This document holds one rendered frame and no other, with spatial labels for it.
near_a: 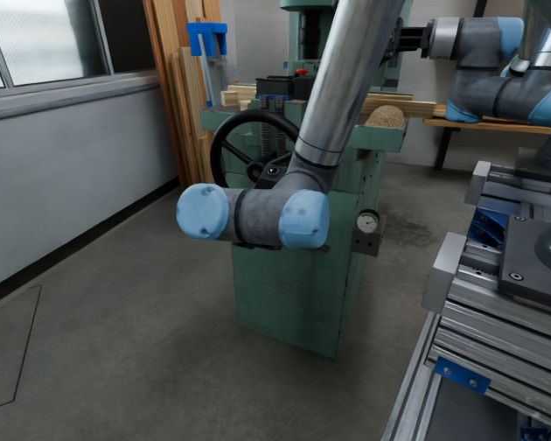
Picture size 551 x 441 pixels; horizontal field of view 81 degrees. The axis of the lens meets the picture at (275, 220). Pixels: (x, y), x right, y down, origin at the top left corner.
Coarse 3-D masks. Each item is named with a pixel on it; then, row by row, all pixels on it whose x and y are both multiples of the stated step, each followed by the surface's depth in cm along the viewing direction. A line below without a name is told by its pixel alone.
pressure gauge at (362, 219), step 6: (366, 210) 87; (372, 210) 87; (360, 216) 87; (366, 216) 86; (372, 216) 85; (378, 216) 86; (360, 222) 87; (372, 222) 86; (378, 222) 85; (360, 228) 88; (366, 228) 88; (372, 228) 87; (366, 234) 91
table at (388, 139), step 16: (208, 112) 98; (224, 112) 96; (208, 128) 101; (240, 128) 96; (368, 128) 81; (384, 128) 80; (256, 144) 86; (272, 144) 84; (288, 144) 82; (352, 144) 85; (368, 144) 83; (384, 144) 82; (400, 144) 80
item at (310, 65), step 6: (300, 60) 95; (306, 60) 95; (312, 60) 95; (318, 60) 95; (294, 66) 93; (300, 66) 92; (306, 66) 92; (312, 66) 91; (318, 66) 94; (294, 72) 94; (312, 72) 92; (294, 78) 95
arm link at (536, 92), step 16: (544, 32) 56; (544, 48) 55; (544, 64) 55; (512, 80) 60; (528, 80) 57; (544, 80) 55; (496, 96) 61; (512, 96) 59; (528, 96) 57; (544, 96) 55; (496, 112) 62; (512, 112) 60; (528, 112) 57; (544, 112) 55
